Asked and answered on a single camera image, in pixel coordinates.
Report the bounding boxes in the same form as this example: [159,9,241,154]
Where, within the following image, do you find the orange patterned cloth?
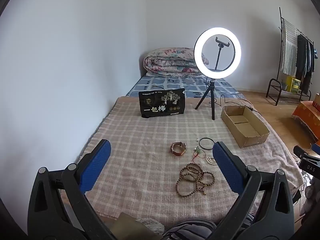
[292,101,320,140]

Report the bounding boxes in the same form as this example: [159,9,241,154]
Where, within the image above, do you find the brown bracelet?
[171,142,187,156]

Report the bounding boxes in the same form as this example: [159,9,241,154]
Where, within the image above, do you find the pink checked blanket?
[59,96,304,227]

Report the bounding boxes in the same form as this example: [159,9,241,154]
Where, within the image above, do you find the cardboard box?
[220,105,270,148]

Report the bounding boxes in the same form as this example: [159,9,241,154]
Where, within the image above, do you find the person's striped clothing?
[162,219,253,240]

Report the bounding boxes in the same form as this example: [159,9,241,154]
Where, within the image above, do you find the tan cardboard piece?
[110,212,163,240]

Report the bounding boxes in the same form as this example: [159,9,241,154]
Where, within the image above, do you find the dark hanging clothes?
[295,34,315,85]

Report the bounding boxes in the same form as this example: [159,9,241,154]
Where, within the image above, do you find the black snack bag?
[139,88,186,118]

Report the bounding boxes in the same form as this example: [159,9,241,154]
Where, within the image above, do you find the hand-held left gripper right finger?
[212,141,295,240]

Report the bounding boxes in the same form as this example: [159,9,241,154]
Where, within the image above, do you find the wooden bead necklace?
[176,162,215,197]

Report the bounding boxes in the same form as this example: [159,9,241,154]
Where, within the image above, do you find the white ring light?
[194,27,242,78]

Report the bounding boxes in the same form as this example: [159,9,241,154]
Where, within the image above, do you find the folded floral quilt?
[143,47,209,77]

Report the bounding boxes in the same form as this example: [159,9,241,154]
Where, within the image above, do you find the green jade pendant red cord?
[191,146,207,165]

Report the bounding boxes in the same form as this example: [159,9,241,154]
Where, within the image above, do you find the yellow box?
[286,76,302,93]

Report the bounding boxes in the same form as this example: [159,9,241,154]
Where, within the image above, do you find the black phone holder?
[214,37,230,71]

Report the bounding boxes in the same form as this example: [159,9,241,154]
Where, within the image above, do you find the black clothes rack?
[265,7,315,106]

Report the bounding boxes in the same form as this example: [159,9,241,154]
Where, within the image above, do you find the black bangle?
[199,137,215,151]

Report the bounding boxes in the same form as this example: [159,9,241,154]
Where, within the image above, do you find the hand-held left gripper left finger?
[27,139,118,240]

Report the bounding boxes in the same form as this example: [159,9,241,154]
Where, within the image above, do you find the black tripod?
[195,79,216,120]

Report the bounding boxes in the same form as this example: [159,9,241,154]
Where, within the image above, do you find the black ring light cable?
[204,79,260,117]

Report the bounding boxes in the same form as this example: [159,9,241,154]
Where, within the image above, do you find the striped hanging cloth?
[281,19,298,75]

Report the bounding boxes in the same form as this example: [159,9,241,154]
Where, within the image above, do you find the grey fluffy cloth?
[136,217,165,235]

